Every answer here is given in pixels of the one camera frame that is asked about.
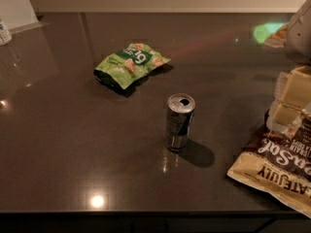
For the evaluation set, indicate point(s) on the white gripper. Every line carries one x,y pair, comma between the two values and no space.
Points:
299,38

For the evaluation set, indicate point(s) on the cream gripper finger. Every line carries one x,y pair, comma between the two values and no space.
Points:
281,115

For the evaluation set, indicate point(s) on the silver redbull can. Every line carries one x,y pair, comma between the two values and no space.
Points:
180,109

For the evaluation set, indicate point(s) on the brown and cream snack bag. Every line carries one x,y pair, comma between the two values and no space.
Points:
279,163

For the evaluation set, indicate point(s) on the orange snack bag far right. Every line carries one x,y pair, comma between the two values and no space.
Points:
278,38

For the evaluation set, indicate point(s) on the green rice chip bag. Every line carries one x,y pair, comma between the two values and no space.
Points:
121,69

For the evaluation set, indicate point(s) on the white bottle with label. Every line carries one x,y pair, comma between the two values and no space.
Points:
5,35

